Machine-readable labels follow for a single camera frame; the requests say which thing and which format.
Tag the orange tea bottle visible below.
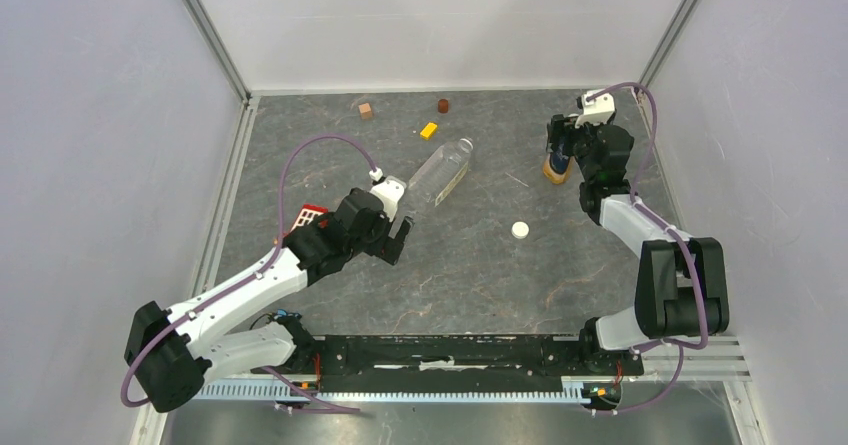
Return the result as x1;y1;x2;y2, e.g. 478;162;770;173
542;141;574;185

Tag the clear plastic bottle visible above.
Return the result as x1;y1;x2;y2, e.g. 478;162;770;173
403;138;474;215

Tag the large white bottle cap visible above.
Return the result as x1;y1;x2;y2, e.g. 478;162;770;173
510;221;530;240

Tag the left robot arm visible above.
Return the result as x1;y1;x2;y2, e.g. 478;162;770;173
121;177;413;413

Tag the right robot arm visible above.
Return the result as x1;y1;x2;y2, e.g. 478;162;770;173
546;114;730;373

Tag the red orange toy cart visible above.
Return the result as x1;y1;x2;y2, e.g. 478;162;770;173
290;204;328;231

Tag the yellow block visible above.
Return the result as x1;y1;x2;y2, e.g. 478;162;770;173
419;122;438;140

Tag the tan wooden cube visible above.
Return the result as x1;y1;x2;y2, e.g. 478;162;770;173
358;103;374;120

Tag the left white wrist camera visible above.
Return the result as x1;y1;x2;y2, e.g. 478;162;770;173
369;176;406;222

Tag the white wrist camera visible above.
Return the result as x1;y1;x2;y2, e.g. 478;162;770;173
369;176;406;222
575;90;616;127

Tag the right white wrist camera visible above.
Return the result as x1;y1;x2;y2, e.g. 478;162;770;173
575;90;616;127

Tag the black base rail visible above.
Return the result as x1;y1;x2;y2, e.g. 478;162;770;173
279;334;644;393

